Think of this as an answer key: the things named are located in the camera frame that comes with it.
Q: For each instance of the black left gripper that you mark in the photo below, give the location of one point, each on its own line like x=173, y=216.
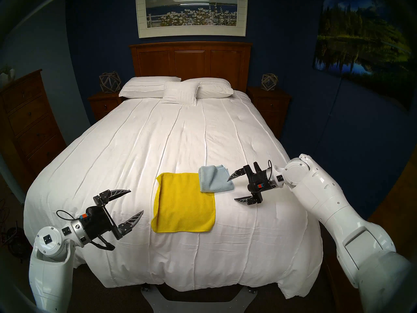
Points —
x=97, y=222

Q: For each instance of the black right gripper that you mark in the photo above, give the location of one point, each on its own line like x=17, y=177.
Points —
x=257, y=182

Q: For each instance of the light blue hand towel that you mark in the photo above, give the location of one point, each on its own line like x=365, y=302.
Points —
x=213, y=180

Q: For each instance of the yellow hand towel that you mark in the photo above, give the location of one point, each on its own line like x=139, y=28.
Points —
x=184, y=203

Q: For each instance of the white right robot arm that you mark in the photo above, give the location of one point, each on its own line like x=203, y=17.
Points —
x=325, y=198

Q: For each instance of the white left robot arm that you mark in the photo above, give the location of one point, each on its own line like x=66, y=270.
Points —
x=49, y=276

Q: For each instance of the white bed with duvet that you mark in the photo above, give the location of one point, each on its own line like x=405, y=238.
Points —
x=163, y=136

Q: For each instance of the brown wooden nightstand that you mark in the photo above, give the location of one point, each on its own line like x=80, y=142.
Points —
x=104, y=105
x=270, y=107

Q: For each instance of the white bed pillow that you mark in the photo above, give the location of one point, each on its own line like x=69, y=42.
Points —
x=215, y=87
x=143, y=87

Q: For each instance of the small pleated white cushion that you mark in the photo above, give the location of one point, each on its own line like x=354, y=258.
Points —
x=180, y=94

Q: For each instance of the brown wooden dresser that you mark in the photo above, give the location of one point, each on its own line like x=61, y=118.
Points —
x=29, y=126

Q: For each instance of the brown wooden headboard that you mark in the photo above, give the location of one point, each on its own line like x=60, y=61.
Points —
x=192, y=59

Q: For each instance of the white framed flower picture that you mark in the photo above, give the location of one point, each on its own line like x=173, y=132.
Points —
x=192, y=12

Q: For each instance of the forest lake canvas print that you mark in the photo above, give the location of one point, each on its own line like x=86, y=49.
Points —
x=358, y=45

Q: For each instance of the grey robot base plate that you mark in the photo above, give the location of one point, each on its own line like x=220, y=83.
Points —
x=156, y=302

